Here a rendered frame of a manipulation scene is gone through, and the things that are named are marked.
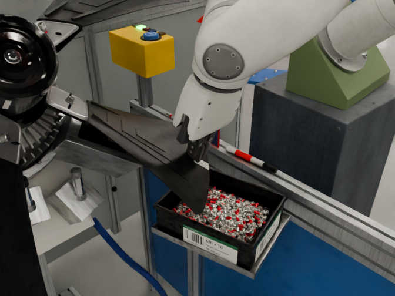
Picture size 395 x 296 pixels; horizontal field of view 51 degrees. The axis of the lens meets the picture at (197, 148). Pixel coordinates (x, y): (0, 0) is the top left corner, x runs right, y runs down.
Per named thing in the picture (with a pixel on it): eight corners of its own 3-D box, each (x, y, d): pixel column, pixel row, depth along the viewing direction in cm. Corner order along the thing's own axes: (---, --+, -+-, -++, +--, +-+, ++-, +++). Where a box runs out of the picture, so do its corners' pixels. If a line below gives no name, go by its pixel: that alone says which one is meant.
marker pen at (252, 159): (226, 146, 99) (275, 169, 91) (229, 144, 100) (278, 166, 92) (225, 151, 100) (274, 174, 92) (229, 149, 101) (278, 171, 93)
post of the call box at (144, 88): (139, 105, 121) (135, 65, 114) (146, 101, 122) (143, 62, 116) (144, 108, 119) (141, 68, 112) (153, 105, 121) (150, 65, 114)
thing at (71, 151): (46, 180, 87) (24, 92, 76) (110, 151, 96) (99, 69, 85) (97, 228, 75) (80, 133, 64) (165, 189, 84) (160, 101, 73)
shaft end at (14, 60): (0, 59, 53) (1, 57, 52) (7, 46, 54) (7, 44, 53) (17, 67, 54) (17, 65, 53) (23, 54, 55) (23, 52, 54)
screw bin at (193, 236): (154, 231, 84) (151, 204, 81) (196, 187, 96) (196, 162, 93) (250, 275, 75) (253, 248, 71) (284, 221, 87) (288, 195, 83)
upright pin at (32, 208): (20, 208, 68) (11, 178, 65) (33, 202, 70) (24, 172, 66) (26, 215, 67) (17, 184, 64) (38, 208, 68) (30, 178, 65)
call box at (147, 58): (111, 67, 117) (107, 30, 111) (140, 58, 122) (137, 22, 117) (146, 84, 107) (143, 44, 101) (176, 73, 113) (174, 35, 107)
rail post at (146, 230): (148, 288, 170) (131, 124, 127) (156, 282, 172) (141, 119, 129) (154, 293, 168) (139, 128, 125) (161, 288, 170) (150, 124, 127)
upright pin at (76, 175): (73, 197, 74) (66, 169, 71) (83, 192, 76) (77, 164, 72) (79, 203, 73) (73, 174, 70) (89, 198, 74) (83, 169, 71)
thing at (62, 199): (69, 225, 80) (44, 199, 79) (91, 203, 83) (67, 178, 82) (82, 221, 73) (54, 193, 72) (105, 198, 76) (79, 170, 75)
